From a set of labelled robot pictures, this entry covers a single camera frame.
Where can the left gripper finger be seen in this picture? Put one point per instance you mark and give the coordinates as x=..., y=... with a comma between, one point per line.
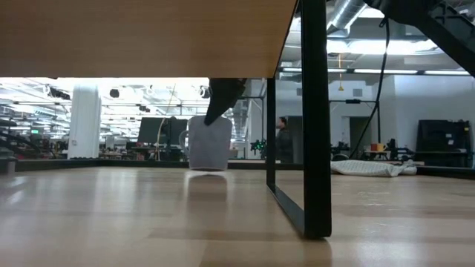
x=224, y=96

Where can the grey mug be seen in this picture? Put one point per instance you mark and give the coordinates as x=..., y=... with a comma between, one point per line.
x=209, y=148

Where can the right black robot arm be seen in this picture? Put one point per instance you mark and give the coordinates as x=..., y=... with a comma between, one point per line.
x=445, y=33

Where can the black background robot arm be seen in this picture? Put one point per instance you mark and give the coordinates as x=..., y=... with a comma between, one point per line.
x=258, y=146
x=399, y=151
x=339, y=150

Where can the black metal shelf leg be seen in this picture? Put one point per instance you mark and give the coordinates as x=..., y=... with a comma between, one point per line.
x=315, y=111

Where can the wooden shelf board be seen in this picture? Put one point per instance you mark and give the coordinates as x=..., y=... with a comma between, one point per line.
x=148, y=37

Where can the black ceiling spotlight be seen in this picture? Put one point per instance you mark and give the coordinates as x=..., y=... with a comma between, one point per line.
x=114, y=93
x=204, y=92

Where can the black computer monitor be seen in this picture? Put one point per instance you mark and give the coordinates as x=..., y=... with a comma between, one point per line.
x=174, y=130
x=150, y=130

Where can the person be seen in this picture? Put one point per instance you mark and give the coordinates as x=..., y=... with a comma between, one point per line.
x=285, y=142

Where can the ceiling light strip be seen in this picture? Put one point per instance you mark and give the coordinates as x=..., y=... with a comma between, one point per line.
x=389, y=71
x=335, y=70
x=445, y=72

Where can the yellow hanging pendant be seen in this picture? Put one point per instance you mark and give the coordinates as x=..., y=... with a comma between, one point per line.
x=340, y=87

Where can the white pillar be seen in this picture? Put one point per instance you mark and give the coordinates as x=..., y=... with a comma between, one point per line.
x=84, y=122

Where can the wooden top grey workbench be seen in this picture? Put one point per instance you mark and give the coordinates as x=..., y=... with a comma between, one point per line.
x=371, y=152

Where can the red cup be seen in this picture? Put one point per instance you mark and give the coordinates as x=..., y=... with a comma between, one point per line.
x=373, y=147

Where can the white cloth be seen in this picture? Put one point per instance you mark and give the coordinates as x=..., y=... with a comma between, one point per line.
x=367, y=168

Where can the yellow mug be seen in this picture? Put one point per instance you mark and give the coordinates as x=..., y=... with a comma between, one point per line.
x=380, y=147

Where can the black cabinet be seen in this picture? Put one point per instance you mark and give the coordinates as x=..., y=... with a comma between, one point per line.
x=443, y=141

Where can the grey block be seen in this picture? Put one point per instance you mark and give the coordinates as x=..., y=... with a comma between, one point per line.
x=8, y=165

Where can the black metal station frame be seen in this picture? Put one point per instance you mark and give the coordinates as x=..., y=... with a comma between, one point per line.
x=352, y=101

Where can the black table edge rail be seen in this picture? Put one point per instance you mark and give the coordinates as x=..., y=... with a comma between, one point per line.
x=111, y=165

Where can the silver ventilation duct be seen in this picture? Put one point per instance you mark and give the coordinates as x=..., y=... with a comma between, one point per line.
x=343, y=15

